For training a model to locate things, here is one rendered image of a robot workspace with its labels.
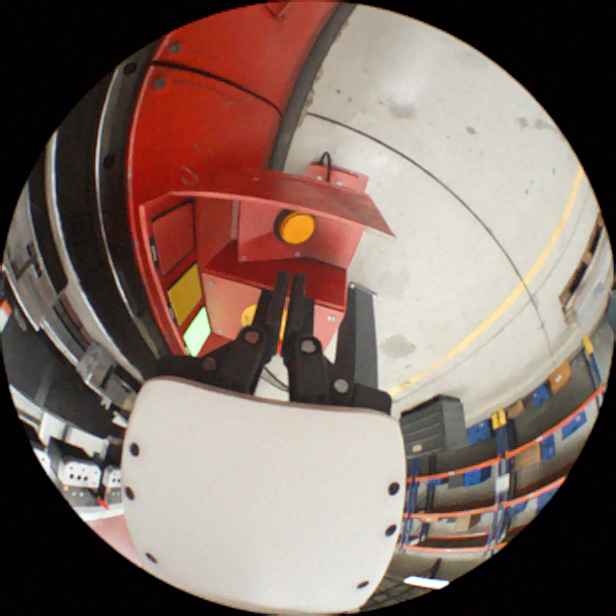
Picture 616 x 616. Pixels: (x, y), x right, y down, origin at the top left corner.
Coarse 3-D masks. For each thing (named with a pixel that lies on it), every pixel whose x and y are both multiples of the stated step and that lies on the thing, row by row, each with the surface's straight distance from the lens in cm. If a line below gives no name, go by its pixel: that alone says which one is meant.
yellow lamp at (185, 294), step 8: (192, 272) 20; (184, 280) 19; (192, 280) 20; (176, 288) 18; (184, 288) 20; (192, 288) 21; (200, 288) 22; (176, 296) 19; (184, 296) 20; (192, 296) 21; (200, 296) 23; (176, 304) 19; (184, 304) 20; (192, 304) 22; (176, 312) 19; (184, 312) 21; (184, 320) 21
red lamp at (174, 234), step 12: (168, 216) 16; (180, 216) 17; (192, 216) 18; (156, 228) 15; (168, 228) 16; (180, 228) 17; (192, 228) 18; (156, 240) 15; (168, 240) 16; (180, 240) 17; (192, 240) 19; (168, 252) 17; (180, 252) 18; (168, 264) 17
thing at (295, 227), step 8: (288, 216) 20; (296, 216) 20; (304, 216) 21; (280, 224) 21; (288, 224) 20; (296, 224) 21; (304, 224) 21; (312, 224) 22; (280, 232) 21; (288, 232) 21; (296, 232) 21; (304, 232) 22; (312, 232) 22; (288, 240) 21; (296, 240) 22; (304, 240) 22
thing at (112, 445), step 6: (108, 438) 69; (114, 438) 72; (108, 444) 69; (114, 444) 72; (120, 444) 76; (102, 450) 71; (108, 450) 70; (114, 450) 73; (120, 450) 76; (102, 456) 71; (108, 456) 72; (114, 456) 74; (120, 456) 77; (114, 462) 76
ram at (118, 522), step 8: (96, 504) 75; (120, 504) 86; (80, 512) 71; (88, 512) 73; (96, 512) 76; (88, 520) 76; (96, 520) 79; (104, 520) 83; (112, 520) 87; (120, 520) 92; (96, 528) 82; (104, 528) 86; (112, 528) 90; (120, 528) 95; (104, 536) 89; (112, 536) 93; (120, 536) 99; (128, 536) 106; (112, 544) 97; (120, 544) 103; (128, 544) 110; (128, 552) 115; (136, 560) 129; (144, 568) 148
